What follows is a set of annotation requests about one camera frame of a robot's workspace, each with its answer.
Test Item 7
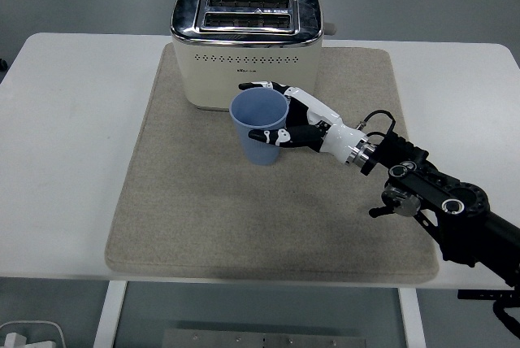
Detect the white table leg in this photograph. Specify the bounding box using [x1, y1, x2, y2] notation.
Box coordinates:
[397, 287, 427, 348]
[93, 281, 129, 348]

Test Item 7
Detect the black table control panel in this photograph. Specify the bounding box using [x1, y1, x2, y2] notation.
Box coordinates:
[457, 289, 520, 301]

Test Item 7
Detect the blue ribbed plastic cup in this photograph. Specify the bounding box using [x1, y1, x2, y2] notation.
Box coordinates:
[229, 87, 290, 167]

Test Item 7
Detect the cream and chrome toaster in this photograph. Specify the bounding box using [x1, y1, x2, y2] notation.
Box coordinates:
[169, 0, 339, 113]

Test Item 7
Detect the white block in bin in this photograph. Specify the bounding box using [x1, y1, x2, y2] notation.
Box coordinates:
[1, 332, 30, 348]

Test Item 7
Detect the grey metal plate with screws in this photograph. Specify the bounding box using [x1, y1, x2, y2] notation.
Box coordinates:
[161, 328, 369, 348]

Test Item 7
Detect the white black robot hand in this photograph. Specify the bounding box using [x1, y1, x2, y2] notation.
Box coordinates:
[238, 80, 367, 163]

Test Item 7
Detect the beige fabric table mat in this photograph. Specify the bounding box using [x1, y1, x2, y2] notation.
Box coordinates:
[104, 43, 440, 284]

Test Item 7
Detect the white plastic bin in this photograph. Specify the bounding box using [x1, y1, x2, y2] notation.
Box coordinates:
[0, 320, 67, 348]

